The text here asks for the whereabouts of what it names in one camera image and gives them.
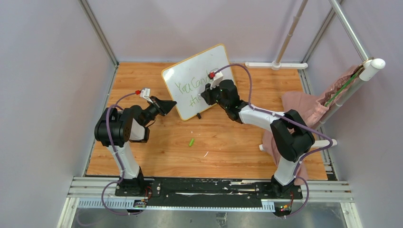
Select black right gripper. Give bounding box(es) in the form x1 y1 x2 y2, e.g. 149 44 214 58
201 80 230 109

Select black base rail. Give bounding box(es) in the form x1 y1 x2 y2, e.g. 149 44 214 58
115 177 302 208

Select silver clothes rack pole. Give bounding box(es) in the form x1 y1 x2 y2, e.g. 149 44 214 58
274 0 308 66

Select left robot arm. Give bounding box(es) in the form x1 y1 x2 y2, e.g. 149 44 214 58
94 96 177 196

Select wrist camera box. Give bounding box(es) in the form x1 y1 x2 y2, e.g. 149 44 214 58
208 70 223 90
140 87 153 103

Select white rack side foot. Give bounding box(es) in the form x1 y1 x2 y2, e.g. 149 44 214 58
259 139 338 151

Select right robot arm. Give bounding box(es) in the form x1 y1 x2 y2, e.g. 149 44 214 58
200 79 315 199

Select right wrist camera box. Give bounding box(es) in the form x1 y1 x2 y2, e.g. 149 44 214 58
208 70 223 90

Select yellow framed whiteboard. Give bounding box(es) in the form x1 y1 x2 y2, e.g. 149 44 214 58
161 44 230 121

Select white clothes rack base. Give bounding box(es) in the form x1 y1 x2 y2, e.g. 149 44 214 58
245 61 308 70

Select pink cloth shorts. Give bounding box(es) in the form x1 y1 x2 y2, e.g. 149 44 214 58
262 64 363 186

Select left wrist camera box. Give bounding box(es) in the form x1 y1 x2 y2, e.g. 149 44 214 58
140 87 153 103

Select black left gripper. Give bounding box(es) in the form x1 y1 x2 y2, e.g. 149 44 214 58
142 97 176 127

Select green clothes hanger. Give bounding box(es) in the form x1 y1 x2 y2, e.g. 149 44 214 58
321 64 364 108

